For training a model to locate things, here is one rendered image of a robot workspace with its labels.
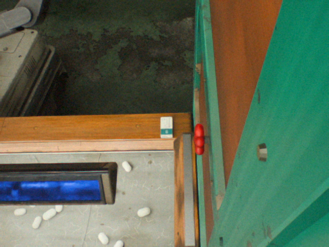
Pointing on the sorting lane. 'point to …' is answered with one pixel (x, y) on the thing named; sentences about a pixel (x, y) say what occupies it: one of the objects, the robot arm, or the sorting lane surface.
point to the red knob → (200, 139)
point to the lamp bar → (58, 183)
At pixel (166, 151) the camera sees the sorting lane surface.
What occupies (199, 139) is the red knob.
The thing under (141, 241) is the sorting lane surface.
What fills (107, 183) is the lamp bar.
